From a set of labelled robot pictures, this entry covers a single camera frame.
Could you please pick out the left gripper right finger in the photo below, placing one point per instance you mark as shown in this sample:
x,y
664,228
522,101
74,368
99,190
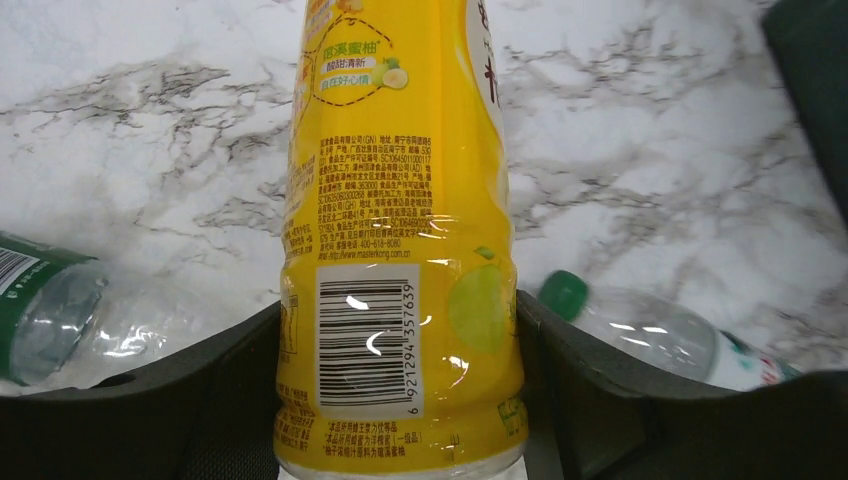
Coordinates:
x,y
597,413

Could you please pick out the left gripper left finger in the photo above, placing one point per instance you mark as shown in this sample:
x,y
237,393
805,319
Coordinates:
x,y
206,412

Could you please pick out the clear bottle green cap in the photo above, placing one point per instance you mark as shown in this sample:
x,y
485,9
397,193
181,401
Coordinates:
x,y
662,333

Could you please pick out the yellow bottle green label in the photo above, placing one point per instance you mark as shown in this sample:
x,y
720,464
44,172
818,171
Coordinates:
x,y
399,356

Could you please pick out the dark green plastic bin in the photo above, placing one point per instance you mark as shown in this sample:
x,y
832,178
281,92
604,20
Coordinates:
x,y
808,41

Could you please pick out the clear bottle green label back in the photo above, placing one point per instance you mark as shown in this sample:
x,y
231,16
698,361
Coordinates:
x,y
70,320

